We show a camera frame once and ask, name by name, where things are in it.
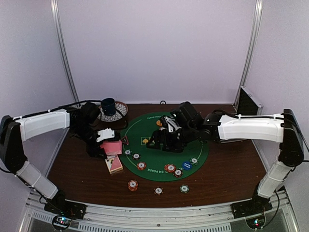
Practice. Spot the orange big blind button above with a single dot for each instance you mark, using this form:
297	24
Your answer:
159	123

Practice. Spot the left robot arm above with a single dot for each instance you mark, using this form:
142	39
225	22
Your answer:
16	133

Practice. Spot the red tan 5 chip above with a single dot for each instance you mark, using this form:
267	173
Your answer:
141	166

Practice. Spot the red tan 5 chips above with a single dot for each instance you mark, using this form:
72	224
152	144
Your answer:
170	168

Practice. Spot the right aluminium frame post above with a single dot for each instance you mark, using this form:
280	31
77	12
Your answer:
251	47

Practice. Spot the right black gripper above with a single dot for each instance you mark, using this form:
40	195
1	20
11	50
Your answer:
157	134

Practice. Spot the dark blue mug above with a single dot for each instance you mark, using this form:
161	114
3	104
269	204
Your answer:
108	106

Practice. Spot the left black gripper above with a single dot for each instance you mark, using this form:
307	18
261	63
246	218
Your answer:
95	150

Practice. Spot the red triangular dealer button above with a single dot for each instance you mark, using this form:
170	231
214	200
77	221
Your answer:
125	140

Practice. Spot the red-backed card stack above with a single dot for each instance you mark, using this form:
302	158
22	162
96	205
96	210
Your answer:
112	148

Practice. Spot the round green poker mat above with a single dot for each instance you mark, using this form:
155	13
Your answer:
138	132

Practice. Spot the floral patterned saucer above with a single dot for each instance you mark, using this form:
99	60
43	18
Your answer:
121	111

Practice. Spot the red tan chip stack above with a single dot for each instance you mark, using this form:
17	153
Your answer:
133	185

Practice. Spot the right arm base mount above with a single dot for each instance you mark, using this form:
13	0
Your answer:
254	213

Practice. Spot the aluminium frame post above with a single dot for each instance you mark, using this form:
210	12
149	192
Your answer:
61	42
251	47

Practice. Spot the aluminium poker chip case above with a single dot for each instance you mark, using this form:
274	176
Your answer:
247	104

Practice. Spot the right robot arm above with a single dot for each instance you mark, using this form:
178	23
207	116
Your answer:
281	128

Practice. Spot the blue small blind button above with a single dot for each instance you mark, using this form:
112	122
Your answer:
187	165

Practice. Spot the left aluminium frame post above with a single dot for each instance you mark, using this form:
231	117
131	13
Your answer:
61	42

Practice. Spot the green 20 chip stack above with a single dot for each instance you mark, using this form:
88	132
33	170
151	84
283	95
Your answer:
184	188

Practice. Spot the aluminium front rail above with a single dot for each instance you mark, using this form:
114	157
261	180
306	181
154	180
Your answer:
209	218

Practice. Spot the red-backed playing card deck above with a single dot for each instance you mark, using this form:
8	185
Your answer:
113	164

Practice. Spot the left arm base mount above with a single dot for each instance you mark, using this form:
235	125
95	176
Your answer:
64	217

